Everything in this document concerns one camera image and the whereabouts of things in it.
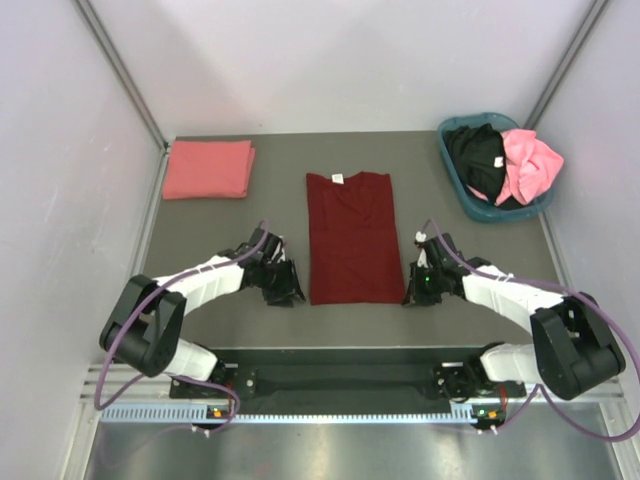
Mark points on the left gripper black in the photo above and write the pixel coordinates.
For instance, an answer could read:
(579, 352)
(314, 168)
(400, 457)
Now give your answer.
(289, 288)

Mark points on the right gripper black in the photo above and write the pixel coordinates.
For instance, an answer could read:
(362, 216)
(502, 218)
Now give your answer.
(415, 296)

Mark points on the dark red t-shirt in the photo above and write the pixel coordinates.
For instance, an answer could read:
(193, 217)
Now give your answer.
(354, 247)

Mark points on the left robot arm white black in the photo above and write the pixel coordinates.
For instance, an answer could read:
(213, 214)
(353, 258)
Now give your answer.
(144, 328)

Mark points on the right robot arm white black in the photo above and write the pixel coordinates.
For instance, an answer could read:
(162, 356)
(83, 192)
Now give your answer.
(572, 349)

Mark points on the teal plastic basket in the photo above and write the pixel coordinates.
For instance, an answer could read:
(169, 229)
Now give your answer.
(477, 209)

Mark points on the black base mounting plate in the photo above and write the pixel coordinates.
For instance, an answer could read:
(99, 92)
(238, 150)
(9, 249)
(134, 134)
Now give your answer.
(393, 380)

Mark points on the folded coral red t-shirt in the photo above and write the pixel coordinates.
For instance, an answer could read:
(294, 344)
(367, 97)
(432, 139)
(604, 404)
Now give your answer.
(208, 169)

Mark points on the black t-shirt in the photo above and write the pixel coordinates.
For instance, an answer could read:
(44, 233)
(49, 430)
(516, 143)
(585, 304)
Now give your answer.
(479, 160)

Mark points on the pink t-shirt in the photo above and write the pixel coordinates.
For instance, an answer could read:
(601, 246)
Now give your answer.
(531, 167)

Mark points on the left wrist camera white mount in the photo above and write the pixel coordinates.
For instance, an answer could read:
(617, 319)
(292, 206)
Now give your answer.
(279, 254)

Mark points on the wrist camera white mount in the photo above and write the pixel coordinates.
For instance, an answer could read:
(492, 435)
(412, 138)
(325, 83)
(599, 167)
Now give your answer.
(420, 241)
(279, 254)

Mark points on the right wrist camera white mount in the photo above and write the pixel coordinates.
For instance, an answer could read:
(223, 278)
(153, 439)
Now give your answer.
(420, 241)

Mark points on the grey slotted cable duct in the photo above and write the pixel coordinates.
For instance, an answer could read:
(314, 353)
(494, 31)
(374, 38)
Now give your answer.
(203, 414)

